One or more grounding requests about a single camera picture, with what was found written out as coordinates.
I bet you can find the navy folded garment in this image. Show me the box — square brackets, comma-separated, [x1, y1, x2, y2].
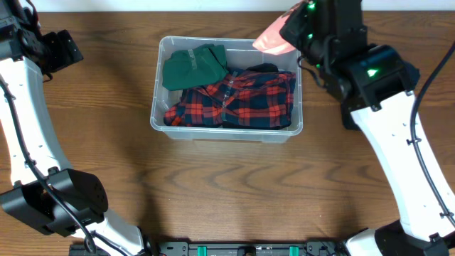
[405, 62, 421, 90]

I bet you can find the dark green garment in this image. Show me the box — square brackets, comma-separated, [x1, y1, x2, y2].
[163, 44, 228, 91]

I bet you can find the pink garment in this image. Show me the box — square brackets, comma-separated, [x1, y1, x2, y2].
[252, 1, 303, 55]

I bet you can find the clear plastic storage bin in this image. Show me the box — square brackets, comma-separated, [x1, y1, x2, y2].
[150, 36, 304, 143]

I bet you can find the red navy plaid shirt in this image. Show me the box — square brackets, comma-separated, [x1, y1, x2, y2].
[164, 68, 296, 130]

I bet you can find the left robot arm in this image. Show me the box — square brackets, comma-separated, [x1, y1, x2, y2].
[1, 0, 152, 255]

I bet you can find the black folded garment with tape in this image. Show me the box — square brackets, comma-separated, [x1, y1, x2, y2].
[341, 103, 360, 131]

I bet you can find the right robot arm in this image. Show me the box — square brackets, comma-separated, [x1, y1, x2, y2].
[280, 0, 454, 255]

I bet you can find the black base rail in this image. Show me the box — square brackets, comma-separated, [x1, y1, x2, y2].
[68, 240, 348, 256]

